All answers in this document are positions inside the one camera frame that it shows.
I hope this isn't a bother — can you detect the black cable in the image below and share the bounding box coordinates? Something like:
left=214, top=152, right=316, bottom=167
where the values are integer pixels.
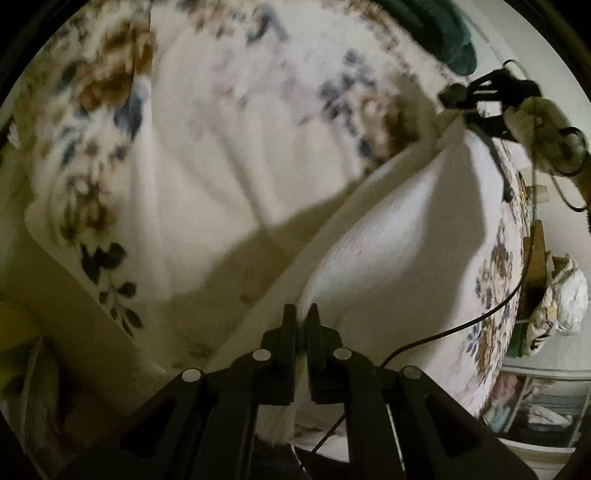
left=295, top=138, right=539, bottom=476

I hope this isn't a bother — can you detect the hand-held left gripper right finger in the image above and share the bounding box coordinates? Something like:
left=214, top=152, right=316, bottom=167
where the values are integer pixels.
left=307, top=303, right=539, bottom=480

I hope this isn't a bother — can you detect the dark green cloth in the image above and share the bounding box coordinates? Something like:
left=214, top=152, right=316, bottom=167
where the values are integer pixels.
left=376, top=0, right=477, bottom=77

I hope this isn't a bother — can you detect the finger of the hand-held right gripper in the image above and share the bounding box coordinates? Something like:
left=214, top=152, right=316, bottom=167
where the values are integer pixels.
left=462, top=108, right=517, bottom=143
left=438, top=74, right=505, bottom=110

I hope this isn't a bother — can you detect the person's right hand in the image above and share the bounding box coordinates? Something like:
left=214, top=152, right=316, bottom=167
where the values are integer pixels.
left=502, top=96, right=586, bottom=175

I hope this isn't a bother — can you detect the white wire rack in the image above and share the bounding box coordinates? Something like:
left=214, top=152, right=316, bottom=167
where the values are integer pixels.
left=482, top=362, right=591, bottom=450

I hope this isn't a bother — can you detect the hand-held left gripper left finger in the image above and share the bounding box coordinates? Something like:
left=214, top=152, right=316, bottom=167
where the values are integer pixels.
left=60, top=304, right=297, bottom=480

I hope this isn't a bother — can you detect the wooden furniture piece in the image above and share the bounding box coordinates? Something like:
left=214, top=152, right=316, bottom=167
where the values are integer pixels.
left=524, top=220, right=548, bottom=305

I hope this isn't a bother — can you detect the white small garment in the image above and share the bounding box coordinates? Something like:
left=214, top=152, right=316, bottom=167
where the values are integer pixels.
left=203, top=111, right=509, bottom=446

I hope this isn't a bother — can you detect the crumpled floral cloth pile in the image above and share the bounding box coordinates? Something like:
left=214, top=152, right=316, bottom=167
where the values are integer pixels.
left=526, top=256, right=591, bottom=354

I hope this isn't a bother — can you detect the floral fleece blanket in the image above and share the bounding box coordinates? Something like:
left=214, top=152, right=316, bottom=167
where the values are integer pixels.
left=0, top=0, right=532, bottom=462

